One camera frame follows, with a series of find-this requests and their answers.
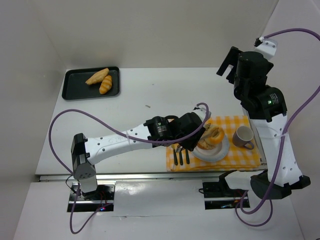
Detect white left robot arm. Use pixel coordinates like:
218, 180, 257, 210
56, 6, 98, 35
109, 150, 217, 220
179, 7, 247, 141
71, 106, 211, 199

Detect black baking tray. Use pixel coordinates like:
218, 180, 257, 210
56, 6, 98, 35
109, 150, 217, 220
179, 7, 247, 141
61, 66, 120, 101

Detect white plate blue rim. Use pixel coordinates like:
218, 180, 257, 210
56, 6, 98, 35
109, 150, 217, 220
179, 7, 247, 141
192, 135, 230, 163

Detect sugared orange round cake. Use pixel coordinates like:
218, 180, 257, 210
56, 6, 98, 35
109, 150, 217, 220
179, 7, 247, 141
197, 139, 216, 150

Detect aluminium front rail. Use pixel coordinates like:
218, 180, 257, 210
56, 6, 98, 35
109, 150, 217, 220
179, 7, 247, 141
37, 172, 223, 183

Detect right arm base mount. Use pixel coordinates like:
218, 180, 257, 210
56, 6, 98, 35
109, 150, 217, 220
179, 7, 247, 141
198, 182, 245, 210

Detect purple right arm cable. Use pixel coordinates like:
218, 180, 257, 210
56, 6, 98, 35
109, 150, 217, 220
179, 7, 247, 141
234, 28, 320, 228

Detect orange ring donut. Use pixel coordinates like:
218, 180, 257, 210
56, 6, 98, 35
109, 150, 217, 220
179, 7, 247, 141
204, 125, 225, 145

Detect gold spoon black handle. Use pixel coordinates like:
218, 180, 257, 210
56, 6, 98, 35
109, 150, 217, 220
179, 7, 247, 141
185, 149, 190, 165

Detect purple mug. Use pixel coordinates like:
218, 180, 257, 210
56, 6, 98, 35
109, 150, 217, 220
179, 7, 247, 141
232, 125, 255, 150

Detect black handled knife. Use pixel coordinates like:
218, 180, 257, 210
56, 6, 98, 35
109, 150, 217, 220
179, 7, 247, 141
173, 148, 178, 166

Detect striped bread roll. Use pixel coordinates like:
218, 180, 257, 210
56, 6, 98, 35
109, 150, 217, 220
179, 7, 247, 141
99, 75, 113, 95

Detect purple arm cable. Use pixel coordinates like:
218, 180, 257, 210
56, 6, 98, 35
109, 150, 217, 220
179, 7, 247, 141
48, 101, 210, 235
234, 28, 320, 228

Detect metal tongs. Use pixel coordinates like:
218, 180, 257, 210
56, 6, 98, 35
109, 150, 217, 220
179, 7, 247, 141
184, 123, 225, 151

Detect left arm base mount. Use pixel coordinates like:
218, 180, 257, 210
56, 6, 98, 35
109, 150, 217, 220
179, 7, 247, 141
65, 175, 115, 213

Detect black handled fork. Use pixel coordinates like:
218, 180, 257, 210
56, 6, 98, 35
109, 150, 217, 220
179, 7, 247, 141
178, 150, 184, 166

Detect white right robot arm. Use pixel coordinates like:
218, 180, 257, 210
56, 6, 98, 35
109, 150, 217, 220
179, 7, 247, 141
217, 46, 311, 200

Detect yellow checkered cloth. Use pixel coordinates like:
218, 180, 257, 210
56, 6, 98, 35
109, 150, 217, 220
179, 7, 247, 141
166, 115, 261, 172

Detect long flat pastry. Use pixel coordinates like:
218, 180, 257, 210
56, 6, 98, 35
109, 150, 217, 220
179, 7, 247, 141
85, 68, 109, 85

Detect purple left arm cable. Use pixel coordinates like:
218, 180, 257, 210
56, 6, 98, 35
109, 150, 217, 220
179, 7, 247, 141
48, 101, 210, 235

